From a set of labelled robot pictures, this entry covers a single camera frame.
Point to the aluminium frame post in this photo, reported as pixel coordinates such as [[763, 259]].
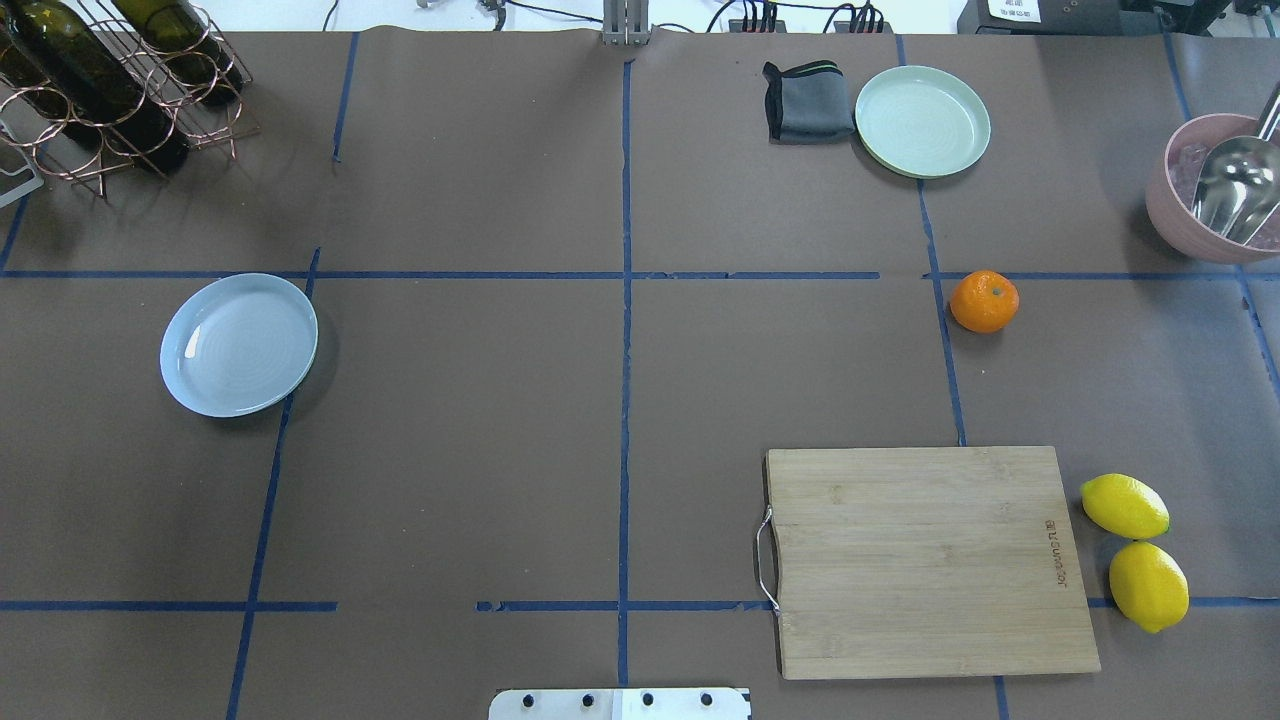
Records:
[[626, 23]]

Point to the dark green wine bottle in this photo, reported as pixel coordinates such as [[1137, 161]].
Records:
[[84, 69]]

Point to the lower yellow lemon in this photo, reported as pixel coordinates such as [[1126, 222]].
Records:
[[1148, 586]]

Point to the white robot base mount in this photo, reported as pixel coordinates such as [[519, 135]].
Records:
[[623, 703]]

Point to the yellow lemon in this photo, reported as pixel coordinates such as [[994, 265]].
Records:
[[1148, 586], [1125, 506]]

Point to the wooden cutting board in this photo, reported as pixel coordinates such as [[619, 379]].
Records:
[[924, 562]]

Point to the orange fruit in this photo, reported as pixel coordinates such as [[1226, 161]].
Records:
[[984, 302]]

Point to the pink bowl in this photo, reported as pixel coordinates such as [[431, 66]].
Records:
[[1169, 189]]

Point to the light green plate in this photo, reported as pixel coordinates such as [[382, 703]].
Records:
[[922, 122]]

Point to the light blue plate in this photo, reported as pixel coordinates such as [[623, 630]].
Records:
[[239, 345]]

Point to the copper wire bottle rack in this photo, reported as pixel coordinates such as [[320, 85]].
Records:
[[41, 127]]

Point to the black power strip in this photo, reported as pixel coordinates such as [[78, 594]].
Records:
[[777, 17]]

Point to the upper yellow lemon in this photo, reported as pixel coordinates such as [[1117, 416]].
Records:
[[1125, 506]]

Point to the metal scoop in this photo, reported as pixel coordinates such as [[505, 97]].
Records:
[[1237, 189]]

